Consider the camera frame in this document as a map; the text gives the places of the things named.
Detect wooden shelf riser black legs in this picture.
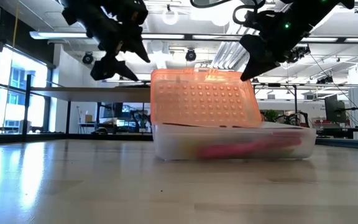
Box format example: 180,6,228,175
22,73,152,137

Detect long ceiling light bar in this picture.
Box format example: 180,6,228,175
29,30,358,45

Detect background work desk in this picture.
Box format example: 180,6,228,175
315,104,358,140

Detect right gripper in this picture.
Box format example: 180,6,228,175
239,9,311,82

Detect background green plant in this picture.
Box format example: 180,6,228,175
264,109,280,123

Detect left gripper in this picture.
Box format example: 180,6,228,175
85,17,152,83

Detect white coiled cable ring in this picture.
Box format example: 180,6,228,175
162,7,180,26

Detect black monitor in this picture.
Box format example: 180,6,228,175
324,94,348,124

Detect black calculator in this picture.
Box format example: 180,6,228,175
116,83,151,89

